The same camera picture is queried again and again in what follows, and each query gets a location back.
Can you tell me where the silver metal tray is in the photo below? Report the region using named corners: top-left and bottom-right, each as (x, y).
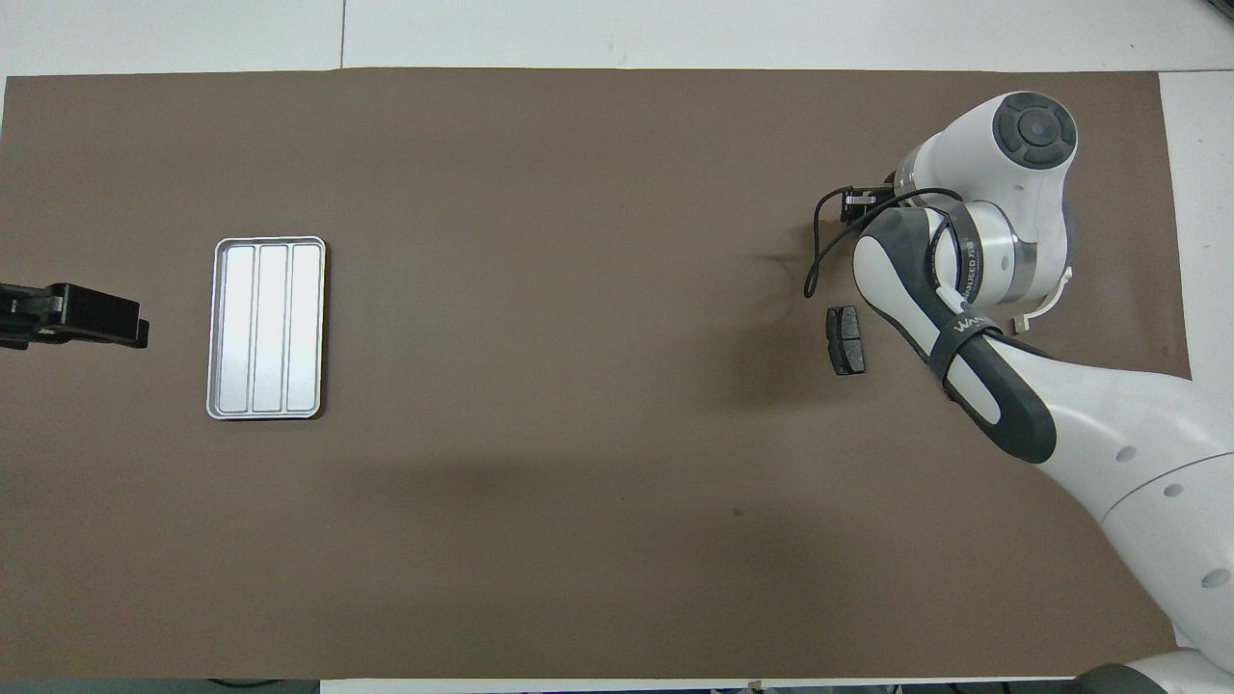
top-left (205, 235), bottom-right (328, 421)

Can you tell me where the short dark brake pad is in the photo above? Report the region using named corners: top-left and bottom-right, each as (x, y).
top-left (825, 306), bottom-right (867, 377)

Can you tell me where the brown table mat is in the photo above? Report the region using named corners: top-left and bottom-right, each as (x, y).
top-left (0, 67), bottom-right (1225, 681)

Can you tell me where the white semicircular plastic bracket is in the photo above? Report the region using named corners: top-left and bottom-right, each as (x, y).
top-left (1010, 268), bottom-right (1074, 335)

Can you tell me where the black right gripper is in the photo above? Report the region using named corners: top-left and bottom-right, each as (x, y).
top-left (841, 183), bottom-right (899, 226)

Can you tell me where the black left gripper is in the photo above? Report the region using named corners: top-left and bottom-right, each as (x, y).
top-left (0, 281), bottom-right (150, 351)

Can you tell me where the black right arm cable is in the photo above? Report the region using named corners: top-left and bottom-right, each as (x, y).
top-left (803, 185), bottom-right (975, 300)

